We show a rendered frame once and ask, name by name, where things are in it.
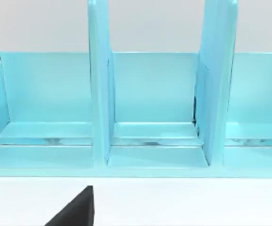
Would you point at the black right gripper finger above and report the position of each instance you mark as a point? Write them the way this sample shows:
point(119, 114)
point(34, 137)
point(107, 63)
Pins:
point(79, 209)

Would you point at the light blue rack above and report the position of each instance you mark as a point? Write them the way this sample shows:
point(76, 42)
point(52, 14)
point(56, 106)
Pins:
point(150, 94)

